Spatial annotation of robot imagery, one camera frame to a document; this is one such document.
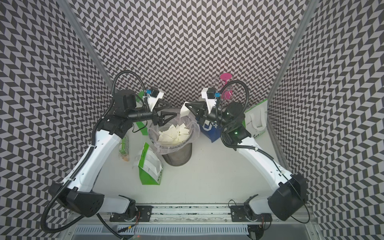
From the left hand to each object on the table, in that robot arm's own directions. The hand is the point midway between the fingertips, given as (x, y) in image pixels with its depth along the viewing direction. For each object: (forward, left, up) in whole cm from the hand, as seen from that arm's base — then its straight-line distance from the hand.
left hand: (172, 111), depth 65 cm
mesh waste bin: (-9, -1, -28) cm, 30 cm away
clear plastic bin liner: (-12, +2, -12) cm, 17 cm away
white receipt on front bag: (-15, +11, -19) cm, 27 cm away
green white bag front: (-18, +16, -32) cm, 40 cm away
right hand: (-3, -7, +5) cm, 9 cm away
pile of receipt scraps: (+2, 0, -21) cm, 21 cm away
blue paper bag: (+7, -18, -24) cm, 31 cm away
